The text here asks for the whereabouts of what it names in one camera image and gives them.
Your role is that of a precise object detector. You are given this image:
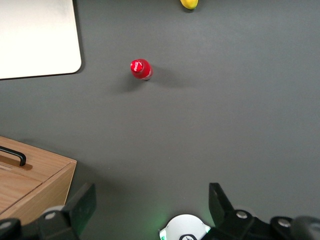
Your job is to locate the wooden drawer cabinet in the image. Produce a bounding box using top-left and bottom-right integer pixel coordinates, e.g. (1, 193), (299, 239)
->
(0, 135), (78, 226)

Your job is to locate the black metal drawer handle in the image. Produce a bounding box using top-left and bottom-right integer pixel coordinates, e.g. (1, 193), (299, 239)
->
(0, 145), (27, 168)

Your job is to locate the beige plastic tray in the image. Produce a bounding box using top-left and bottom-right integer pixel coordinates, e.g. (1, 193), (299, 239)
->
(0, 0), (83, 81)

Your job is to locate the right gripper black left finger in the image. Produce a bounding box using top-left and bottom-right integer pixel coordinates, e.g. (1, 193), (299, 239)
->
(0, 183), (97, 240)

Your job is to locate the wooden drawer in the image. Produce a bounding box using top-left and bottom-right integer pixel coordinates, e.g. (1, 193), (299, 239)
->
(0, 136), (76, 185)

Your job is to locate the yellow lemon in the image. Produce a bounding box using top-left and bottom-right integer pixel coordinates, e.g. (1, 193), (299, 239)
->
(179, 0), (199, 11)

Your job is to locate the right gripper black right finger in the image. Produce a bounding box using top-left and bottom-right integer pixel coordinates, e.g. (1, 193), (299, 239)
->
(199, 182), (320, 240)

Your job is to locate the red cola bottle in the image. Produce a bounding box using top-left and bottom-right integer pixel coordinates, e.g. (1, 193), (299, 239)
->
(129, 58), (154, 82)

